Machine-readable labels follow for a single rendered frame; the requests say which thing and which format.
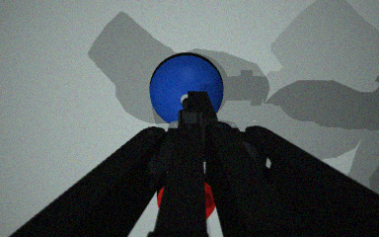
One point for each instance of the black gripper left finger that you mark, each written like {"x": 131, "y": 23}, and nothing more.
{"x": 109, "y": 200}

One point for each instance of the red dome bell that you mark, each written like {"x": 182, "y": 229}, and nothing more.
{"x": 210, "y": 204}

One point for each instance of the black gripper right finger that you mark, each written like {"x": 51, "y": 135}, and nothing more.
{"x": 298, "y": 196}

